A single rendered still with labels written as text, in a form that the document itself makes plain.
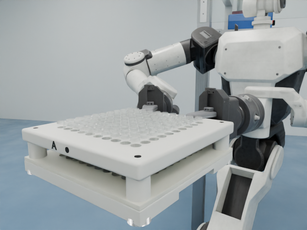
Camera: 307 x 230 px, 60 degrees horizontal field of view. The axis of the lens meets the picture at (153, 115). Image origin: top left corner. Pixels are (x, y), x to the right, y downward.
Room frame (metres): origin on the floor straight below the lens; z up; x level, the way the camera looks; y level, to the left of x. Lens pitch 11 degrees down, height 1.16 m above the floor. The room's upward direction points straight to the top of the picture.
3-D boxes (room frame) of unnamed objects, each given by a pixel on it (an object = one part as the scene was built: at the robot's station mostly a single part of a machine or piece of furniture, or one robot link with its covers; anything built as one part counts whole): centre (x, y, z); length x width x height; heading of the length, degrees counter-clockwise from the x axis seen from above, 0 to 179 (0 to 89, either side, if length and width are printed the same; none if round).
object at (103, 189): (0.42, 0.03, 1.01); 0.24 x 0.24 x 0.02; 52
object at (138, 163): (0.42, 0.03, 1.05); 0.25 x 0.24 x 0.02; 142
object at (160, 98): (0.64, 0.00, 1.05); 0.12 x 0.10 x 0.13; 174
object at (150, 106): (0.55, 0.01, 1.07); 0.06 x 0.03 x 0.02; 174
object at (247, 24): (1.42, -0.50, 1.37); 0.21 x 0.20 x 0.09; 69
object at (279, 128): (0.98, -0.41, 0.87); 0.28 x 0.13 x 0.18; 141
